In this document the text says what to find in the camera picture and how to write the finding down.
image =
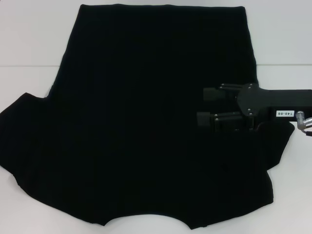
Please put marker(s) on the black shirt with FREE print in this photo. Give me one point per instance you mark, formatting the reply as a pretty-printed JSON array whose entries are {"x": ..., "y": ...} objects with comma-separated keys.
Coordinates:
[{"x": 136, "y": 109}]

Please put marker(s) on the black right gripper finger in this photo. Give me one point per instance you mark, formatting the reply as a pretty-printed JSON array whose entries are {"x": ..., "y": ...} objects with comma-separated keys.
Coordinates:
[
  {"x": 213, "y": 93},
  {"x": 203, "y": 119}
]

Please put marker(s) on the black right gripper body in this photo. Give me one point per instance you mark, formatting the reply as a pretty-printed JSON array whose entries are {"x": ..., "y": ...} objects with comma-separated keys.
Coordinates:
[{"x": 275, "y": 102}]

